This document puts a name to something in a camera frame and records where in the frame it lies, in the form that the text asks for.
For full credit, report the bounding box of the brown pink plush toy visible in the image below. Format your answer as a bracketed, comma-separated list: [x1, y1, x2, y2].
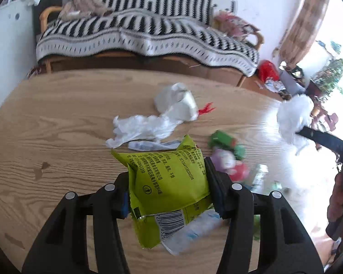
[58, 0, 114, 21]

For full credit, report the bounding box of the pile of floor clutter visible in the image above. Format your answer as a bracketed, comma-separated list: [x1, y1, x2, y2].
[263, 63, 308, 101]

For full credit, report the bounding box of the green snack wrapper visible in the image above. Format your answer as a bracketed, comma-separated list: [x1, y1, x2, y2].
[208, 130, 246, 160]

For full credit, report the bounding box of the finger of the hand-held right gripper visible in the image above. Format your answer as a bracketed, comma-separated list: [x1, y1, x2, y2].
[296, 126, 343, 163]

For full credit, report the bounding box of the black cabinet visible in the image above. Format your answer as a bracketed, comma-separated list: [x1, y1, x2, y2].
[31, 0, 64, 41]

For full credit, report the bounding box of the white tissue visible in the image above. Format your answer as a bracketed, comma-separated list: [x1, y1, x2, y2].
[277, 94, 315, 156]

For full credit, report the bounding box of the person's right hand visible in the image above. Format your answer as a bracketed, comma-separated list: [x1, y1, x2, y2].
[327, 172, 343, 224]

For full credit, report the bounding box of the white blue plastic wrapper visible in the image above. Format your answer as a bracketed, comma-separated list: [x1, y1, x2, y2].
[160, 208, 227, 256]

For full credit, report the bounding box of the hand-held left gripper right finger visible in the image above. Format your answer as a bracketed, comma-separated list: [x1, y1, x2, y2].
[204, 157, 324, 274]

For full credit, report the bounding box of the red plastic bag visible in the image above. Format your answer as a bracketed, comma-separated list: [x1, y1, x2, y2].
[257, 60, 281, 84]

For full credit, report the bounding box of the crumpled white paper bag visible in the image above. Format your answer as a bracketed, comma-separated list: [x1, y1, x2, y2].
[154, 83, 199, 122]

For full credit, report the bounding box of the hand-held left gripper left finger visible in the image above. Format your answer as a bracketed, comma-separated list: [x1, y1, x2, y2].
[22, 172, 130, 274]

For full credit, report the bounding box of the purple pink snack wrapper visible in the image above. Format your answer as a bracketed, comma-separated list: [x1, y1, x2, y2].
[211, 148, 250, 182]

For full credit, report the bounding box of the long white blue wrapper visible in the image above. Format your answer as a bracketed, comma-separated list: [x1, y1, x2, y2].
[128, 139, 184, 151]

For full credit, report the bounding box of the lime green snack packet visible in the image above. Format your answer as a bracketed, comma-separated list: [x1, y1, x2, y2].
[111, 135, 215, 249]

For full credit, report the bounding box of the flat white plastic bag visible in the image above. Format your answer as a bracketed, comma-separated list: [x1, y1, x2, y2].
[106, 115, 184, 149]

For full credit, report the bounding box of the pink printed bag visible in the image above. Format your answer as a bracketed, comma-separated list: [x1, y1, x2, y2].
[213, 11, 261, 42]

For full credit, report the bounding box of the brown checked curtain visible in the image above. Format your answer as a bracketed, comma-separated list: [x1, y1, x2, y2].
[279, 0, 332, 67]

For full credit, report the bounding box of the red ribbon scrap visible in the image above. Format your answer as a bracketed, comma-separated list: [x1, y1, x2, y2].
[198, 102, 217, 115]

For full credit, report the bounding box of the wooden sofa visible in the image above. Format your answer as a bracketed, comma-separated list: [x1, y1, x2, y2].
[36, 6, 264, 88]

